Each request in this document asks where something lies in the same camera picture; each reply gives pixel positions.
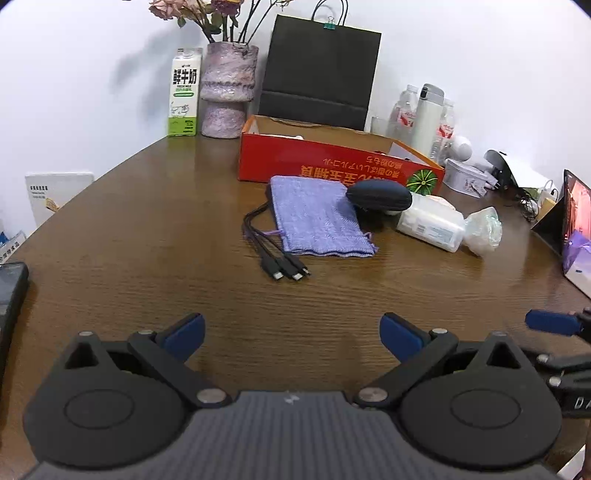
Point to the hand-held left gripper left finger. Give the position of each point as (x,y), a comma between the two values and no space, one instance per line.
(185,334)

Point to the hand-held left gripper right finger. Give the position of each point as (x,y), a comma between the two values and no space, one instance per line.
(400,337)

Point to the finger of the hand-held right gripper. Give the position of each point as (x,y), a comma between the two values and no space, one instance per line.
(551,321)
(568,362)

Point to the clear plastic bag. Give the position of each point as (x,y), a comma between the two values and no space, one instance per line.
(482,230)

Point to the white wet wipes pack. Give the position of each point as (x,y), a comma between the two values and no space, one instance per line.
(429,224)

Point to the black oval case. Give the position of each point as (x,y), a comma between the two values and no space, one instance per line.
(378,196)

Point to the purple knitted pouch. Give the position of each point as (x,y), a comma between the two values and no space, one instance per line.
(314,217)

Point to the red cardboard box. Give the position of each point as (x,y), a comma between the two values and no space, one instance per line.
(286,159)

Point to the wooden desktop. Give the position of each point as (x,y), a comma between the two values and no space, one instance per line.
(138,258)

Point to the purple tissue box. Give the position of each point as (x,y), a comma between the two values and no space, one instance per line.
(579,263)

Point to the black tablet with stand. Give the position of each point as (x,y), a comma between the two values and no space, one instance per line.
(575,207)

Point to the small white charger block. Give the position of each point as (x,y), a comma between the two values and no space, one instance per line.
(548,194)

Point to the white plug adapter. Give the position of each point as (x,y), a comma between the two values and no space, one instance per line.
(490,181)

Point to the white tin box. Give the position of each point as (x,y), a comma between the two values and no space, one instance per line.
(464,177)

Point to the black phone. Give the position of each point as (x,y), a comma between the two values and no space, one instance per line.
(11,300)

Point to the white book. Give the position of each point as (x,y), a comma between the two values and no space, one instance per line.
(55,198)

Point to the white round gadget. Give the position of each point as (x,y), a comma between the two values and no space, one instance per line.
(461,147)

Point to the blue white packet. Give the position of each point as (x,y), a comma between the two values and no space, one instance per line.
(10,242)

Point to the clear plastic water bottle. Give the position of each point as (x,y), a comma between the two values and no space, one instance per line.
(445,134)
(402,113)

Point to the clear drinking glass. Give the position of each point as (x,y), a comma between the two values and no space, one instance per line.
(381,128)

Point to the white thermos flask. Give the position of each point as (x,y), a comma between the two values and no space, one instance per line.
(425,122)

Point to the white green milk carton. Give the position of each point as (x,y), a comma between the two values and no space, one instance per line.
(184,87)

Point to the pink mottled ceramic vase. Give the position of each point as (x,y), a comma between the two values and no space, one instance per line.
(227,78)

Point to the black paper bag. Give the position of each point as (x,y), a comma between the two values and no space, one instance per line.
(318,69)

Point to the dried flower bouquet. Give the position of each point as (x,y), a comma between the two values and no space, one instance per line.
(217,16)

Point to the green binder clip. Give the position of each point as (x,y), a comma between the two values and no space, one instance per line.
(330,24)

